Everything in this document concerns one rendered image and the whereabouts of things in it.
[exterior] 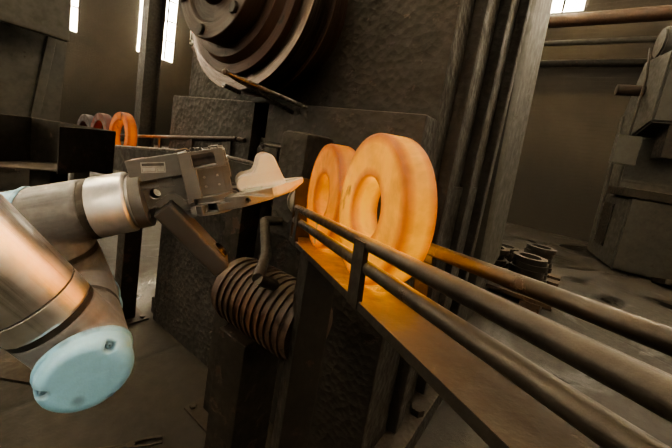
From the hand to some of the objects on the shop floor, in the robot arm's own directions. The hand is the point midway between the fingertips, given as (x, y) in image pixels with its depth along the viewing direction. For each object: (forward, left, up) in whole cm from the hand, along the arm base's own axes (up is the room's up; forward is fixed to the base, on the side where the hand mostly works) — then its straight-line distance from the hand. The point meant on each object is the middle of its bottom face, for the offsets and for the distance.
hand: (294, 186), depth 47 cm
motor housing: (+7, +3, -72) cm, 72 cm away
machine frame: (+71, +19, -75) cm, 105 cm away
